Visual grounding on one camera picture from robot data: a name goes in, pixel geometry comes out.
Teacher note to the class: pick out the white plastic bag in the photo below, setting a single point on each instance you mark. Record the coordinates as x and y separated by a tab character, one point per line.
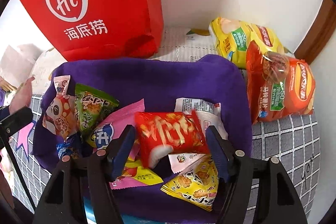
21	58

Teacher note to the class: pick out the large pink snack packet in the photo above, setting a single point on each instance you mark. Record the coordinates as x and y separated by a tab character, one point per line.
23	95

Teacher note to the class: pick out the brown wooden door frame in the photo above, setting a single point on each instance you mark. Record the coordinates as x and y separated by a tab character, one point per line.
320	35

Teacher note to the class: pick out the grey checked cloth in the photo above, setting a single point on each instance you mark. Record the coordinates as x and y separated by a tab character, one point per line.
283	140

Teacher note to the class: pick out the small blue snack packet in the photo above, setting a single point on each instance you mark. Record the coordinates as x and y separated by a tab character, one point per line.
65	151

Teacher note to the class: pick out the small peach snack packet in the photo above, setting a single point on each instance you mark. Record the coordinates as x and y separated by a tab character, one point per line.
181	161

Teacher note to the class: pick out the yellow chips bag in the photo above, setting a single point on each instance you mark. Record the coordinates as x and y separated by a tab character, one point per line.
231	40

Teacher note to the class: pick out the yellow triangular snack packet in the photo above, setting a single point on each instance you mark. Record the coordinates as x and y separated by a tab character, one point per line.
194	187

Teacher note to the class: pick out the red paper bag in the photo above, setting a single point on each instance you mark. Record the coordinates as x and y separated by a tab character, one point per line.
110	3

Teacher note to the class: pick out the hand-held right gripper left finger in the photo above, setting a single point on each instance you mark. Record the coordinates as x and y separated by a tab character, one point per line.
123	150

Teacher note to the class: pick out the orange chips bag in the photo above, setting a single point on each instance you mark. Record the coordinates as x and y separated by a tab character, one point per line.
283	92

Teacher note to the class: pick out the pink snack packet blue logo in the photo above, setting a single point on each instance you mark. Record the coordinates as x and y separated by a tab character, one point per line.
123	113

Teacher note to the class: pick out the red white panda snack packet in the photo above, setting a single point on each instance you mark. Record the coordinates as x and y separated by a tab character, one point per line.
59	116

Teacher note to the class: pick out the white barcode snack packet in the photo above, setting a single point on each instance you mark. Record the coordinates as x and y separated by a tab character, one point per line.
199	108

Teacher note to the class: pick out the purple towel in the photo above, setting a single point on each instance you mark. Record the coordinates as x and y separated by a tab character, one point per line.
170	77

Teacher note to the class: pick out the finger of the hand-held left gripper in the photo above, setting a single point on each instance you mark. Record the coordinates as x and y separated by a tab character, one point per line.
18	116

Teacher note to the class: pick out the green snack packet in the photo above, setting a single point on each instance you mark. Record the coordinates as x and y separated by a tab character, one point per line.
92	108

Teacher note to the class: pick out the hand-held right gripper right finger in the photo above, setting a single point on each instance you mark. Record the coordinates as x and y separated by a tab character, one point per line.
218	153

